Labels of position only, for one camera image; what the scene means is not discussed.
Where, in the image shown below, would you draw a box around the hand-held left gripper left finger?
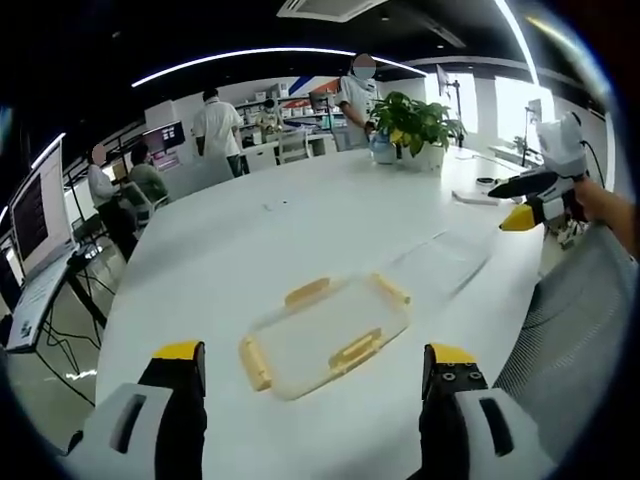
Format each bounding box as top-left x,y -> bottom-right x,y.
64,340 -> 209,480

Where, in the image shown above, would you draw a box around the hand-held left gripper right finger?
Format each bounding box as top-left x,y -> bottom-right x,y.
419,342 -> 557,480

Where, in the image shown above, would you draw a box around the clear plastic container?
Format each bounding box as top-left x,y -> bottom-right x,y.
389,228 -> 495,302

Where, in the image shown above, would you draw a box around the clear lid with yellow buckles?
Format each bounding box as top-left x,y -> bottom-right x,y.
238,272 -> 414,402

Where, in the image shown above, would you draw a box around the black tripod stand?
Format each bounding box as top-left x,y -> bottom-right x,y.
519,98 -> 546,174

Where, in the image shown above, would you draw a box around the white paper sheets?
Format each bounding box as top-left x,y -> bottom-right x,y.
451,188 -> 502,207

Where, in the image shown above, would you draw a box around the green potted plant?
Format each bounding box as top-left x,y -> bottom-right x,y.
367,91 -> 469,172

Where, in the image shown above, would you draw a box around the grey mesh office chair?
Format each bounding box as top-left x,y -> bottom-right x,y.
492,219 -> 640,454

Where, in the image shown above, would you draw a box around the white and blue bottle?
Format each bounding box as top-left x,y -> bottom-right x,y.
368,130 -> 402,165

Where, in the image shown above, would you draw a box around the white side desk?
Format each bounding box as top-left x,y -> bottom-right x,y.
3,248 -> 110,407

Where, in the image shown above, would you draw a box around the white office chair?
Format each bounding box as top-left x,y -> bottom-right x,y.
276,128 -> 312,165

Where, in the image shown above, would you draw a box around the large computer monitor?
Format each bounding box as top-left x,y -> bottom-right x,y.
7,138 -> 77,282

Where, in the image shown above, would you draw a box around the ceiling air vent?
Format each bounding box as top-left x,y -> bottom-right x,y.
276,0 -> 390,24

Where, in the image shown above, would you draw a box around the small computer monitor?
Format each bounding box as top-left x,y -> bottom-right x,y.
142,121 -> 187,170

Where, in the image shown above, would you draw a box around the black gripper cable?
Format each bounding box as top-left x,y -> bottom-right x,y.
578,140 -> 610,192

